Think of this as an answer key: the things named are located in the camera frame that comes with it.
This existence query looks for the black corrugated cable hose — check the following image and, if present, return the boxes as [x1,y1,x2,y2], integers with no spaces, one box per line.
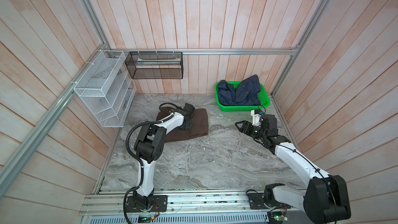
[122,102,179,224]

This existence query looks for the brown trousers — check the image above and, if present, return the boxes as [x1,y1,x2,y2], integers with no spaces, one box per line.
[153,105,209,143]

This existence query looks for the black mesh wall basket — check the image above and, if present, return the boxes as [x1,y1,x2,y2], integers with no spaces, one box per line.
[125,51,184,80]

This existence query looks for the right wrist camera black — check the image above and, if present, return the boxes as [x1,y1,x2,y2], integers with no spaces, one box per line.
[250,106,265,126]

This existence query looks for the green plastic basket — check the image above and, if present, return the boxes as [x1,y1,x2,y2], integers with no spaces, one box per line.
[214,82,271,112]

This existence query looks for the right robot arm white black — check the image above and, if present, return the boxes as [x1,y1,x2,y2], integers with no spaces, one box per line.
[235,111,351,224]

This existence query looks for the navy blue trousers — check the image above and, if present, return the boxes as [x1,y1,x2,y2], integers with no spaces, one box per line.
[218,75,261,105]

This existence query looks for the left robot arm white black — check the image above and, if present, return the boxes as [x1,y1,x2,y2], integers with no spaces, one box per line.
[126,103,195,209]

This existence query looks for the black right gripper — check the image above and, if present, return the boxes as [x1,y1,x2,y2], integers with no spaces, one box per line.
[235,120,265,141]

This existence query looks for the aluminium mounting rail base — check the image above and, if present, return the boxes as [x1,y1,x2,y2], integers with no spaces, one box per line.
[79,188,336,224]

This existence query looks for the white wire mesh shelf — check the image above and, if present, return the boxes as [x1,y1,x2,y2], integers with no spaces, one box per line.
[74,50,137,128]

